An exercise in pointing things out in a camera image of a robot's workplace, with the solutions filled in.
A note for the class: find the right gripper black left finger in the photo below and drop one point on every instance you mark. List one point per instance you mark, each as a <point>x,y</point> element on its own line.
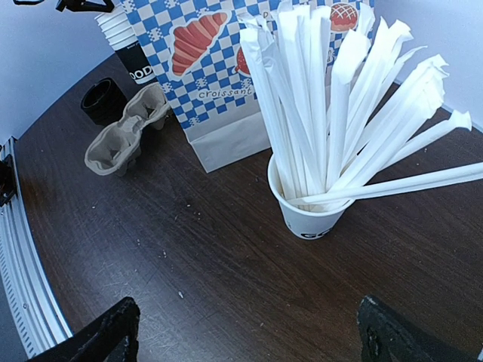
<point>110,337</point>

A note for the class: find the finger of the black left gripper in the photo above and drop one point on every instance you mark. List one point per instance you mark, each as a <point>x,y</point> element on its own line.
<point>84,6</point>

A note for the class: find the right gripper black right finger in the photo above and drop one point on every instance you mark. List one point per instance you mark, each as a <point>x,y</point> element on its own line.
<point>387,336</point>

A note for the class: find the stack of paper cups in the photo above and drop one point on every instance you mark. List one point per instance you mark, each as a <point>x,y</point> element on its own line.
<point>120,35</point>

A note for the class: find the blue checkered paper bag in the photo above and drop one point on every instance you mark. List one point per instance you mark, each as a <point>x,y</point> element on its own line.
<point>194,50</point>

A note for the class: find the white cup holding straws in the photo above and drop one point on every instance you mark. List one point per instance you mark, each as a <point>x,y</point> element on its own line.
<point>307,225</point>

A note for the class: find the brown cardboard cup carrier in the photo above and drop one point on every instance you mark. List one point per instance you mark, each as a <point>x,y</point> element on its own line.
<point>117,146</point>

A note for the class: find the aluminium front rail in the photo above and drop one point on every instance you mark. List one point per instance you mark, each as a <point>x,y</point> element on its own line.
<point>38,318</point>

